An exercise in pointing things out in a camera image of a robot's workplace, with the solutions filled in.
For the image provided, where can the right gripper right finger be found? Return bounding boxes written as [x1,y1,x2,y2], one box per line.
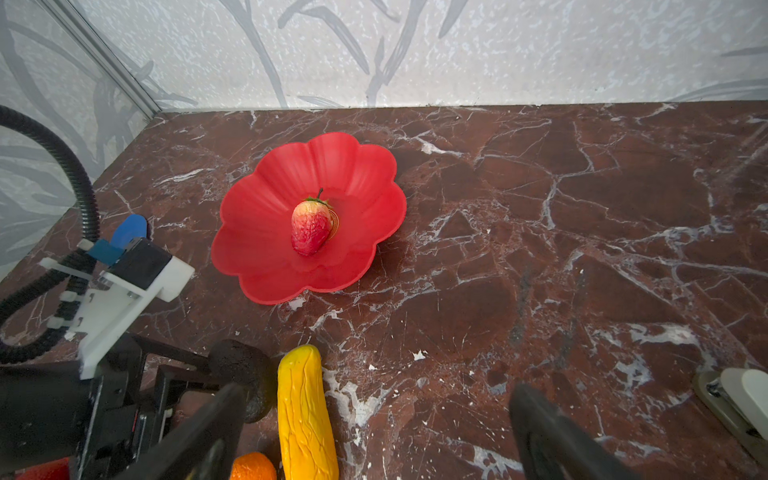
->
[509,383,639,479]

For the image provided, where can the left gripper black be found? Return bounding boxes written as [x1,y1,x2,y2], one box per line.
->
[1,333,210,479]

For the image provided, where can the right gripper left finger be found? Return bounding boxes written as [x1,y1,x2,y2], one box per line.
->
[117,383,246,480]

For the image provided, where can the small fake orange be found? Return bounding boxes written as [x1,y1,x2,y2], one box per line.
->
[230,452,277,480]

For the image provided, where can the dark fake avocado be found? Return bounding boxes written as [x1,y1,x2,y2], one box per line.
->
[208,339,277,423]

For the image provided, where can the yellow orange fake squash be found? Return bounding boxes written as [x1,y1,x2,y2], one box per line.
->
[277,345,339,479]

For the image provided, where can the fake strawberry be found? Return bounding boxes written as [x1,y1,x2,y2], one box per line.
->
[291,188,340,256]

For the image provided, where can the red flower-shaped fruit bowl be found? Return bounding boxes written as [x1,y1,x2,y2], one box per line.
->
[211,132,407,305]

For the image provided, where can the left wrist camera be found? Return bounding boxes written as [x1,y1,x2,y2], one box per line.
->
[39,237,194,380]

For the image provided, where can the blue toy trowel wooden handle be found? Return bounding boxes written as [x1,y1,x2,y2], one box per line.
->
[109,214,149,250]

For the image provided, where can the white handled tool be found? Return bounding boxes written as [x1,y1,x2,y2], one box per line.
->
[693,368,767,468]

